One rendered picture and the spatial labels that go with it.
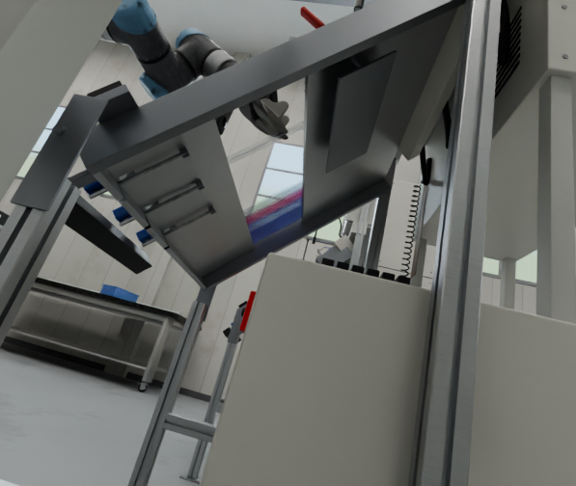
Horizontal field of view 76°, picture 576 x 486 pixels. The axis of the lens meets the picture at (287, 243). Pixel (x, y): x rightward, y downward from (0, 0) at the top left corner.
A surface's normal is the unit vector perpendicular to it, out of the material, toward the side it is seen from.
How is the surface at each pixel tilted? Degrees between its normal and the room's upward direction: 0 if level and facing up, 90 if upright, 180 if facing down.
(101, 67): 90
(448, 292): 90
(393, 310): 90
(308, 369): 90
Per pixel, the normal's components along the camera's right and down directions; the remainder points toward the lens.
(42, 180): -0.03, -0.37
